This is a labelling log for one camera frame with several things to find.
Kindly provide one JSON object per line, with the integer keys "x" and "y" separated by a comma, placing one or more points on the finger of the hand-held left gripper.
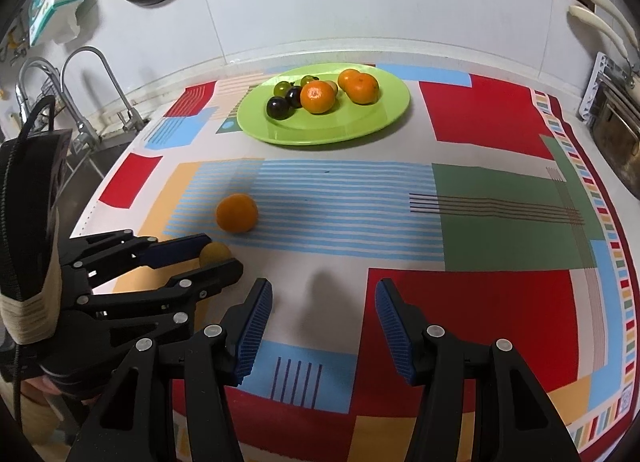
{"x": 210, "y": 277}
{"x": 180, "y": 247}

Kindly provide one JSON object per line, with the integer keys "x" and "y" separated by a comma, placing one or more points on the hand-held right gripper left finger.
{"x": 255, "y": 327}

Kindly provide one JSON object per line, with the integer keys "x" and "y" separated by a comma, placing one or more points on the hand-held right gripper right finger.
{"x": 395, "y": 332}

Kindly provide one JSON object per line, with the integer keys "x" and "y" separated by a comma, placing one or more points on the small orange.
{"x": 237, "y": 212}
{"x": 347, "y": 76}
{"x": 318, "y": 97}

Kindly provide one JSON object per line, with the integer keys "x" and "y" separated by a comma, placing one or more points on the dark purple plum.
{"x": 295, "y": 96}
{"x": 278, "y": 108}

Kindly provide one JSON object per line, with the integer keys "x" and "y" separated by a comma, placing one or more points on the green plum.
{"x": 282, "y": 88}
{"x": 309, "y": 79}

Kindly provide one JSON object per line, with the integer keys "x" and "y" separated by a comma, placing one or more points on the green plate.
{"x": 350, "y": 122}

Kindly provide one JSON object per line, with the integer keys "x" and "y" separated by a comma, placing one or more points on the large orange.
{"x": 363, "y": 87}

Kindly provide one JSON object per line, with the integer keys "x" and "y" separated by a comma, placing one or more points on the person's left hand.
{"x": 40, "y": 385}

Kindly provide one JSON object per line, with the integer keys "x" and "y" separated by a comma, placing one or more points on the steel sink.
{"x": 107, "y": 147}

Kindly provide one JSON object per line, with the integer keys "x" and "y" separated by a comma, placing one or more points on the chrome gooseneck faucet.
{"x": 131, "y": 118}

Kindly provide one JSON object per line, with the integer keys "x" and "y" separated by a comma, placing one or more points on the colourful patterned tablecloth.
{"x": 500, "y": 222}

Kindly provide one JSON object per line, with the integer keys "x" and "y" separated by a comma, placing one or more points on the white dish rack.
{"x": 595, "y": 87}

